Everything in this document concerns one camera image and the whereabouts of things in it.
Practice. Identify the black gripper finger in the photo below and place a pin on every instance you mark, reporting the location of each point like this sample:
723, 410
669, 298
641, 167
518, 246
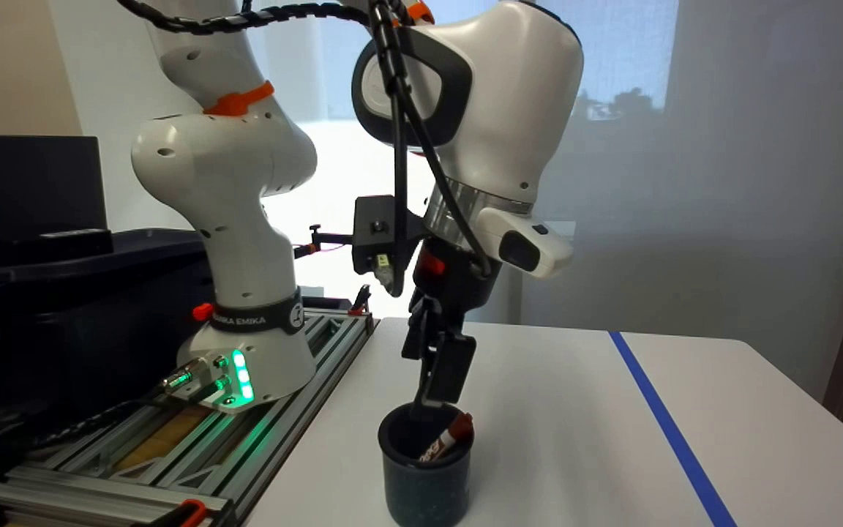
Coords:
452, 369
419, 325

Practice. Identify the dark teal mug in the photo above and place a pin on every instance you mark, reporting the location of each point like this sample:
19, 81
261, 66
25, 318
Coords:
426, 487

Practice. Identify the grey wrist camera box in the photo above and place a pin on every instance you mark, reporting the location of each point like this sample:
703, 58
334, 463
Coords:
379, 236

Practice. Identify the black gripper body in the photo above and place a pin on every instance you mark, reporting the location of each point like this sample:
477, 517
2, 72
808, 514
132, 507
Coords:
460, 283

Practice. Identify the black equipment case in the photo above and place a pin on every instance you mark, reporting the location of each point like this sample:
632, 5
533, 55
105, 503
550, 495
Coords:
70, 324

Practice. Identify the orange red marker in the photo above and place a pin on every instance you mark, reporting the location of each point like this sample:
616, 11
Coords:
446, 437

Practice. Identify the long blue tape strip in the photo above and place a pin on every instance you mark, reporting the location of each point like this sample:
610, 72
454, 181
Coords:
670, 429

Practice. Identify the aluminium extrusion base frame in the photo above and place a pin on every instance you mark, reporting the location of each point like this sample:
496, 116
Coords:
198, 450

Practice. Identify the black monitor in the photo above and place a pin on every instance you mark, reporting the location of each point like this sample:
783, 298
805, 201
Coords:
31, 185

